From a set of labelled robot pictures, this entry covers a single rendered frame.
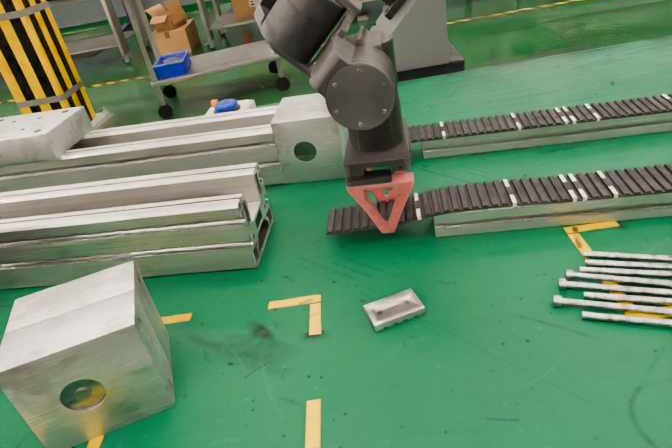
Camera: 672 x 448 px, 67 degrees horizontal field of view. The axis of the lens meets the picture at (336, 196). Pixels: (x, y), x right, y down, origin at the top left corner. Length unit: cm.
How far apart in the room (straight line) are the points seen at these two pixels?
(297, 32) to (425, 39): 66
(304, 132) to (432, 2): 50
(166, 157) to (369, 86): 43
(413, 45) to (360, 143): 62
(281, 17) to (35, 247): 39
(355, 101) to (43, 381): 32
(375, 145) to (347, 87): 11
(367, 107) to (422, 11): 69
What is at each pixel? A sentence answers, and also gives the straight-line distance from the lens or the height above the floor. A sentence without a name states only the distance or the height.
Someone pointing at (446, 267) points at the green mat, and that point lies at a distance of 53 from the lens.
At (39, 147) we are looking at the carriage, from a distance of 84.
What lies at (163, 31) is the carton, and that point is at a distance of 580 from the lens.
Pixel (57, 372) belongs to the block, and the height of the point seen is 86.
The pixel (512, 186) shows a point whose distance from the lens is 60.
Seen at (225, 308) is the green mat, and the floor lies 78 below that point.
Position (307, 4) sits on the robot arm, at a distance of 48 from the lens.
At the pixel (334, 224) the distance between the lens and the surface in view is 58.
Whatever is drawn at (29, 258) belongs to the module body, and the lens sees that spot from 69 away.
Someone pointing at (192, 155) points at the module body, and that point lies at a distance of 75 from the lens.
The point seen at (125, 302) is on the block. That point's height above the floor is 87.
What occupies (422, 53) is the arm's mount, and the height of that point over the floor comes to 81.
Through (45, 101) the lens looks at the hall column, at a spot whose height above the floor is 30.
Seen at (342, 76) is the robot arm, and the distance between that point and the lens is 41.
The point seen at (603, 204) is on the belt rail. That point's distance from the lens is 59.
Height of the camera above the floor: 112
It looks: 30 degrees down
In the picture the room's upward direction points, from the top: 11 degrees counter-clockwise
